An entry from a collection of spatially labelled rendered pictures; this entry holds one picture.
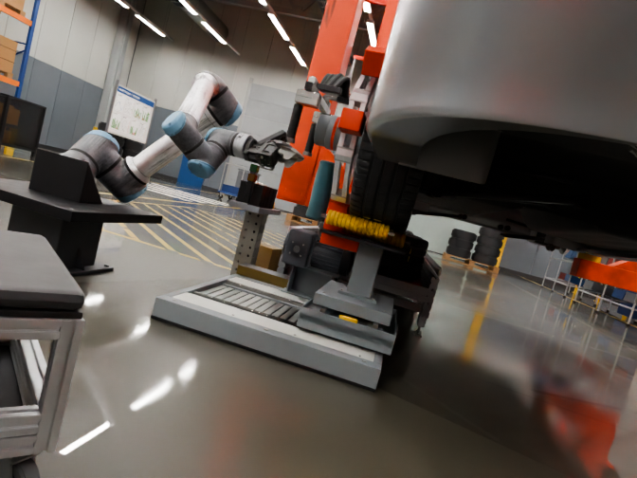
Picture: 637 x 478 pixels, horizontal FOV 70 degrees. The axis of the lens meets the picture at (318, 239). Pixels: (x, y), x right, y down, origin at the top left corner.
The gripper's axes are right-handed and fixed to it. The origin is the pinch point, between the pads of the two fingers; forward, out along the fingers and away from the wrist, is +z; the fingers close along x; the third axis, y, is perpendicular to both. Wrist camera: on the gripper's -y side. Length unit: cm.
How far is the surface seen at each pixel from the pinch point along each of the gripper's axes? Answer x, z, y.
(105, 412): 8, 1, 100
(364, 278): -48, 28, 10
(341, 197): -20.9, 12.7, -5.2
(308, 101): 7.1, -7.0, -22.1
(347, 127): 11.3, 15.0, -6.7
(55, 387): 42, 14, 104
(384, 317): -44, 42, 26
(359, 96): 13.4, 13.4, -22.4
